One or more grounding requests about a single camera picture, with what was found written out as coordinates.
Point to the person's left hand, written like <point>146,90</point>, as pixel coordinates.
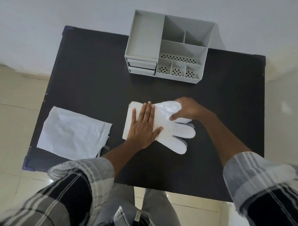
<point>142,130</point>

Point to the person's right hand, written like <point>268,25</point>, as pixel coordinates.
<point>191,109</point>

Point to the person's left little finger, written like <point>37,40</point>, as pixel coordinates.
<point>134,115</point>

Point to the person's left thumb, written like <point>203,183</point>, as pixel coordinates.
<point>157,132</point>

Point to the person's right thumb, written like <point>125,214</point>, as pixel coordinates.
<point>175,115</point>

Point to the person's left middle finger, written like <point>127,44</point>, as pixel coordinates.
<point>148,111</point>

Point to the stack of clear plastic gloves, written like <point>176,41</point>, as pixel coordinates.
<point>167,132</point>

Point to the person's right forearm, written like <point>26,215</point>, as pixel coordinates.
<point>224,137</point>

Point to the person's left forearm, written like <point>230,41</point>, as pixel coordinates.
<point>117,156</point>

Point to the grey organizer drawer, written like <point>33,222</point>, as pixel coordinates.
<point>141,63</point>
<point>141,71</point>

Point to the white plastic bag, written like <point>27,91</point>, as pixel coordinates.
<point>74,134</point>

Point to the grey desk organizer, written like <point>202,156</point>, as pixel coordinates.
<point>144,39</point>

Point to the grey trousers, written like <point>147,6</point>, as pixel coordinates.
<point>153,207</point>

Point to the blue table corner cap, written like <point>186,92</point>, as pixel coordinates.
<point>26,164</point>

